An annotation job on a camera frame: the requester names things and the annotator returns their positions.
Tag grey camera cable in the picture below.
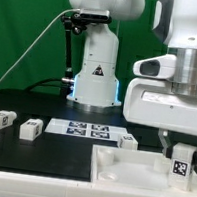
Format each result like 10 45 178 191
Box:
0 0 81 105

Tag white square table top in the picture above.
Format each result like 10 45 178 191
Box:
90 145 197 196

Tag black base cables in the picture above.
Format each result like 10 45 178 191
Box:
25 74 72 98

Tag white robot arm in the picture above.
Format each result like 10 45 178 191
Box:
67 0 197 136

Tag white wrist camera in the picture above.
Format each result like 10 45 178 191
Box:
133 54 177 80

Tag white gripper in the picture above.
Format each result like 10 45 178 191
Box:
123 78 197 164

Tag white tag sheet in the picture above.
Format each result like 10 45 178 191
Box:
45 118 127 141

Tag black camera stand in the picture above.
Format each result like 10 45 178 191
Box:
50 11 84 99

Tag rear depth camera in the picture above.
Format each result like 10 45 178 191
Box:
79 8 110 22

